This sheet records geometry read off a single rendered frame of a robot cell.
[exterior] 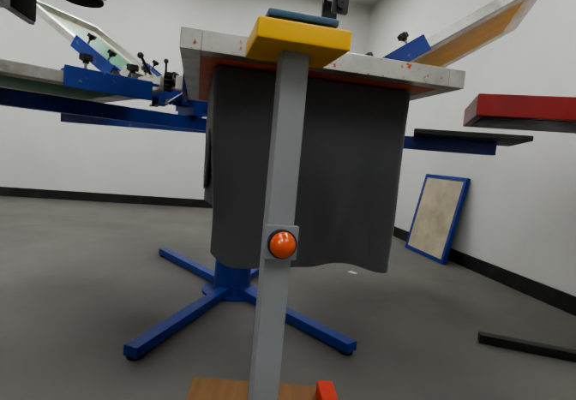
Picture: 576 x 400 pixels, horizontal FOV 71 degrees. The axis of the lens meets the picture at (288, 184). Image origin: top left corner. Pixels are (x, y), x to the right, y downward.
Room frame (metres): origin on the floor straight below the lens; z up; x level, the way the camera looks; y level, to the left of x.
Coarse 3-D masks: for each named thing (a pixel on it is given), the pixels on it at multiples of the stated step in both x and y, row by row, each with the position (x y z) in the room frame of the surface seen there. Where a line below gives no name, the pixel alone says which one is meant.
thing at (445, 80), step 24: (192, 48) 0.74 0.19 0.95; (216, 48) 0.75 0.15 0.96; (240, 48) 0.76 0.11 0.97; (192, 72) 0.96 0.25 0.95; (336, 72) 0.82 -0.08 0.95; (360, 72) 0.82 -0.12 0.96; (384, 72) 0.83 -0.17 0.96; (408, 72) 0.84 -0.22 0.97; (432, 72) 0.85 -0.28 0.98; (456, 72) 0.86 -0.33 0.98; (192, 96) 1.40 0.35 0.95
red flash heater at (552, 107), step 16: (480, 96) 1.67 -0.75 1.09; (496, 96) 1.65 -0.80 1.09; (512, 96) 1.63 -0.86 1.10; (528, 96) 1.62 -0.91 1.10; (544, 96) 1.60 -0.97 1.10; (480, 112) 1.67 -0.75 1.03; (496, 112) 1.65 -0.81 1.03; (512, 112) 1.63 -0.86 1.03; (528, 112) 1.62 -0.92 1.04; (544, 112) 1.60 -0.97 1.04; (560, 112) 1.58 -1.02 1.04; (512, 128) 1.99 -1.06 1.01; (528, 128) 1.93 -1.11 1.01; (544, 128) 1.88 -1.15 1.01; (560, 128) 1.83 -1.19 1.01
